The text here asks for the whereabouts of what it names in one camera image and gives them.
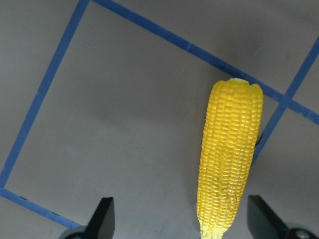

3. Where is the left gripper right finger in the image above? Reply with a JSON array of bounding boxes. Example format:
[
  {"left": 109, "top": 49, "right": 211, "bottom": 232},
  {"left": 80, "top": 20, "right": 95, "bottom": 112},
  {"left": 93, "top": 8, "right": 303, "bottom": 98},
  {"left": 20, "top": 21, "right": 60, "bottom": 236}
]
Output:
[{"left": 247, "top": 195, "right": 290, "bottom": 239}]

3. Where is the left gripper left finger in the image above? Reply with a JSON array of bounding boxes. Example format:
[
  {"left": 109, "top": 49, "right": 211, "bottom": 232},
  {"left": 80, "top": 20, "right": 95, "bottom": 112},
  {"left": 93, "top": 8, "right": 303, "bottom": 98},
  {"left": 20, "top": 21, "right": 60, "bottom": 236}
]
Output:
[{"left": 82, "top": 197, "right": 115, "bottom": 239}]

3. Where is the yellow corn cob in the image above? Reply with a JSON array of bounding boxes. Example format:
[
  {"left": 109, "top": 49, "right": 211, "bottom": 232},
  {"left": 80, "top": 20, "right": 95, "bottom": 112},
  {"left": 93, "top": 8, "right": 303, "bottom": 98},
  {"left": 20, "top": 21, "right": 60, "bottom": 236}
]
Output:
[{"left": 196, "top": 78, "right": 263, "bottom": 239}]

